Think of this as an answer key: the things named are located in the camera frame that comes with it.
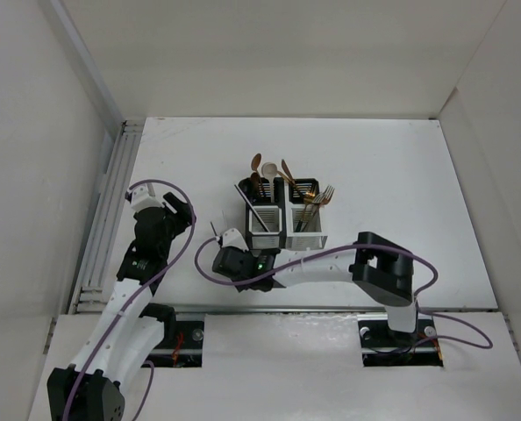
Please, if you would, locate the black utensil container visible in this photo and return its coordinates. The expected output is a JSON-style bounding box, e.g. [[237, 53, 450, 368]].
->
[[245, 178, 285, 250]]

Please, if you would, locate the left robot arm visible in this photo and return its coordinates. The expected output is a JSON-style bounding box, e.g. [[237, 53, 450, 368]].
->
[[46, 185, 196, 420]]

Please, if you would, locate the aluminium frame rail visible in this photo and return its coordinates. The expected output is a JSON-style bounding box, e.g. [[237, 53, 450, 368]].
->
[[39, 1, 144, 314]]

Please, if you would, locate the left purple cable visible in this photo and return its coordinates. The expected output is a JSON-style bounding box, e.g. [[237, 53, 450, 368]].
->
[[65, 178, 198, 421]]

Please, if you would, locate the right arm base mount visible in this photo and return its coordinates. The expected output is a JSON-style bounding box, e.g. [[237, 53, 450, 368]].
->
[[358, 317, 444, 367]]

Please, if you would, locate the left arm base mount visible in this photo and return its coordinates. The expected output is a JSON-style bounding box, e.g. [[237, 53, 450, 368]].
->
[[141, 303, 204, 368]]

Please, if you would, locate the copper fork with tines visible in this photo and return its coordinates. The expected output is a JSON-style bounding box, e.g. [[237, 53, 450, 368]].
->
[[303, 185, 335, 230]]

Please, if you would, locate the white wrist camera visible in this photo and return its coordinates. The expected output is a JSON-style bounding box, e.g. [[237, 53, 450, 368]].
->
[[125, 183, 162, 213], [217, 228, 249, 252]]

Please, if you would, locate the silver metal fork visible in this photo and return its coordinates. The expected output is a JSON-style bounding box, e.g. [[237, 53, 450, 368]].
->
[[299, 186, 332, 232]]

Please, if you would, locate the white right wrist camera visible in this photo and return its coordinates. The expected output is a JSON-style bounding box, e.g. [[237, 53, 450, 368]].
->
[[217, 228, 249, 252]]

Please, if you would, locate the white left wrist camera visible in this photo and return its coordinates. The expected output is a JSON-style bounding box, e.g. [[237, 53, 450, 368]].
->
[[125, 183, 162, 213]]

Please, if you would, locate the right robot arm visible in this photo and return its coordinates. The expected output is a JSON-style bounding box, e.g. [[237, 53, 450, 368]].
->
[[212, 232, 418, 346]]

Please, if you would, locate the white utensil container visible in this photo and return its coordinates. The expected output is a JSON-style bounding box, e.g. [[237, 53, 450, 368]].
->
[[284, 178, 328, 251]]

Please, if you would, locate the beige plastic spoon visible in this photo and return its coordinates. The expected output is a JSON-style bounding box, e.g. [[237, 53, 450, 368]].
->
[[261, 162, 278, 203]]

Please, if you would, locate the copper round spoon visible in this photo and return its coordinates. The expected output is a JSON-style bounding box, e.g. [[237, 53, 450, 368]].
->
[[251, 153, 262, 180]]

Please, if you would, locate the black round spoon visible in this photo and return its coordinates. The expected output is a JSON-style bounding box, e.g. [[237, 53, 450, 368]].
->
[[238, 178, 256, 202]]

